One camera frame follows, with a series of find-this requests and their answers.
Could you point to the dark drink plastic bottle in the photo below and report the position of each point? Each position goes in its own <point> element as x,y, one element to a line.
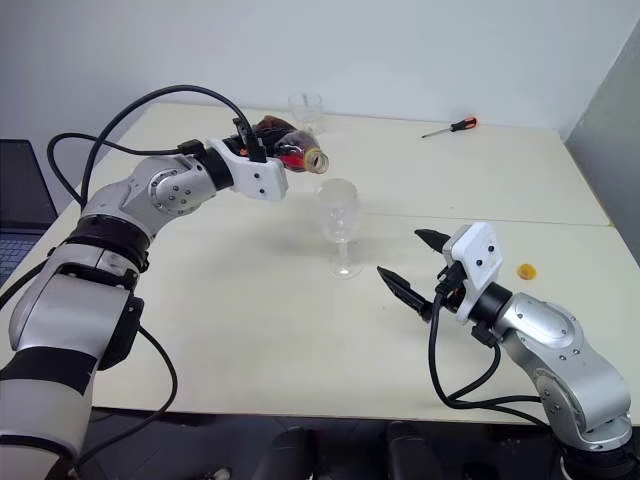
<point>300,150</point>

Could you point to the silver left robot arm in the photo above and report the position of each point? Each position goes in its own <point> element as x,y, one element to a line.
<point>100,280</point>

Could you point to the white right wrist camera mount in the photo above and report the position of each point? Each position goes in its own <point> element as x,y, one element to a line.
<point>477,260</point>

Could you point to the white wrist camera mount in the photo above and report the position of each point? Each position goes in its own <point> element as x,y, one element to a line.
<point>260,176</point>
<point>477,260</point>

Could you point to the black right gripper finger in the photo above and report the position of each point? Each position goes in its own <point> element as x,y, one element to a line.
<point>405,290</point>
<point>434,239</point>

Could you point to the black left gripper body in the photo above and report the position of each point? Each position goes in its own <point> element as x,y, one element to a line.
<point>240,144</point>

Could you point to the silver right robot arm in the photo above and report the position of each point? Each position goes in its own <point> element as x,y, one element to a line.
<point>565,350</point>

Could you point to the grey partition panel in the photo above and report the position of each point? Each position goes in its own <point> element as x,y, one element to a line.
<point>610,125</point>

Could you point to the dark laptop computer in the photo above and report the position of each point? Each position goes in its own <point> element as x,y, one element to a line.
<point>20,200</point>

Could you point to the clear glass tumbler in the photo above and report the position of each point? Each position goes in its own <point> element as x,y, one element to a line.
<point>306,107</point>

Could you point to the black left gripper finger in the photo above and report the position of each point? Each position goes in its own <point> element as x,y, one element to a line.
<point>274,135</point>

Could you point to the clear wine glass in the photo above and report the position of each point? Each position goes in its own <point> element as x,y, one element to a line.
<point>340,210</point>

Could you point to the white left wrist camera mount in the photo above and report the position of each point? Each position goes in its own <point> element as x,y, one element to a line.
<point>260,176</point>

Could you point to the yellow bottle cap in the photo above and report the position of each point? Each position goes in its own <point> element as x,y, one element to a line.
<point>526,271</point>

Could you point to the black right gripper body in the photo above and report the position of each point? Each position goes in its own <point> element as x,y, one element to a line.
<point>452,290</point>

